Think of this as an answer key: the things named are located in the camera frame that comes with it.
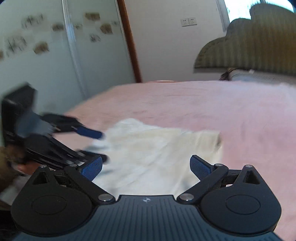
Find white wall socket plate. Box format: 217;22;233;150
181;17;197;27

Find brown wooden door frame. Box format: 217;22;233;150
117;0;142;83

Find olive striped padded headboard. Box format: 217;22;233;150
194;3;295;76

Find person's left hand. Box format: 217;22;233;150
14;162;40;175

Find cream white fleece pants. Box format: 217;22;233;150
87;118;223;198

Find blue framed window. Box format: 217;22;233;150
216;0;295;32

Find pink floral bed blanket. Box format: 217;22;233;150
53;79;296;241

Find frosted sliding wardrobe door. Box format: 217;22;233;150
1;0;135;113

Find patterned brown left sleeve forearm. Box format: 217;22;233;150
0;145;25;192

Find striped pillow at headboard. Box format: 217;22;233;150
220;69;295;85

